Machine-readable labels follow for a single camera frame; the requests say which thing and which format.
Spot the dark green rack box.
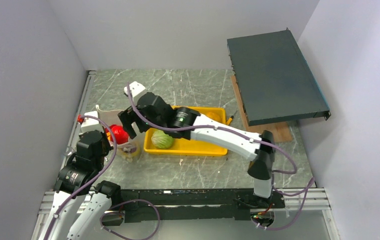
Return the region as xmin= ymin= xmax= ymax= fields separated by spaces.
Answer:
xmin=227 ymin=29 xmax=331 ymax=126

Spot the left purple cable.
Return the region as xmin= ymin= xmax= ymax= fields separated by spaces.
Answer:
xmin=44 ymin=114 xmax=161 ymax=240

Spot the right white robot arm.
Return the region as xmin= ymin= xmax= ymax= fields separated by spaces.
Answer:
xmin=118 ymin=89 xmax=275 ymax=208

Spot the yellow plastic tray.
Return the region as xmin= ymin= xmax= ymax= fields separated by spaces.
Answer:
xmin=144 ymin=106 xmax=228 ymax=157

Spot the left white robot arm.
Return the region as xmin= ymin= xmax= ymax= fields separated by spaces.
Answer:
xmin=39 ymin=130 xmax=122 ymax=240

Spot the clear dotted zip top bag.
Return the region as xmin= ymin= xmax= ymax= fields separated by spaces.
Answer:
xmin=95 ymin=104 xmax=141 ymax=163

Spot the green toy cabbage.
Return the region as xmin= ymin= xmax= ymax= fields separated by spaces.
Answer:
xmin=151 ymin=129 xmax=174 ymax=150

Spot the black base frame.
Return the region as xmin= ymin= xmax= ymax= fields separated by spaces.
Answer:
xmin=102 ymin=188 xmax=285 ymax=226

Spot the aluminium side rail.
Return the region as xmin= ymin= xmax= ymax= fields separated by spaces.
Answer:
xmin=59 ymin=70 xmax=97 ymax=170

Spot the yellow handled screwdriver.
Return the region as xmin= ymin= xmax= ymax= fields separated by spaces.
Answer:
xmin=226 ymin=110 xmax=238 ymax=126

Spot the red bell pepper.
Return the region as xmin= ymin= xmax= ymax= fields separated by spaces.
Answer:
xmin=105 ymin=124 xmax=117 ymax=133

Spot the wooden board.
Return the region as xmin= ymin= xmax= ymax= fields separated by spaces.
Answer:
xmin=231 ymin=75 xmax=293 ymax=143

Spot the brown toy potato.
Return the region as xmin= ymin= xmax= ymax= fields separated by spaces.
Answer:
xmin=206 ymin=111 xmax=221 ymax=122

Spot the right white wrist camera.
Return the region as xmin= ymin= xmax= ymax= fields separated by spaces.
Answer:
xmin=123 ymin=81 xmax=147 ymax=102

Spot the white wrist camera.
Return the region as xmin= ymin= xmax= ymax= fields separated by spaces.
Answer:
xmin=123 ymin=81 xmax=147 ymax=102
xmin=77 ymin=114 xmax=103 ymax=134

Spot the red toy tomato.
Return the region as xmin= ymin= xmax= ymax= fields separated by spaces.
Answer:
xmin=110 ymin=124 xmax=129 ymax=145

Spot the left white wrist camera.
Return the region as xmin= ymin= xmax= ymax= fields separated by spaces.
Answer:
xmin=77 ymin=114 xmax=103 ymax=134

